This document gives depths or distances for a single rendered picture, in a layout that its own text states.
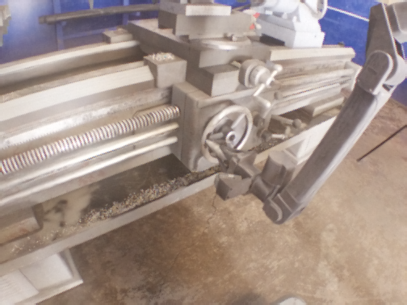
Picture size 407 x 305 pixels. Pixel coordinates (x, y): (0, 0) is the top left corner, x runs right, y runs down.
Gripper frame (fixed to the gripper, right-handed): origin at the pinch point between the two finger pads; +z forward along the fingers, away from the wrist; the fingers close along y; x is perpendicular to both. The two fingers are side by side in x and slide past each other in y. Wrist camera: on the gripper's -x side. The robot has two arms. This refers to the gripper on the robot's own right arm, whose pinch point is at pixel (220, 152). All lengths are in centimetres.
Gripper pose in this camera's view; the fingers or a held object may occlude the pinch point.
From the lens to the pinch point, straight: 75.1
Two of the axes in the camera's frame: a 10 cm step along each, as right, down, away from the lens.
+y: -2.3, 8.2, 5.2
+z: -6.0, -5.4, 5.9
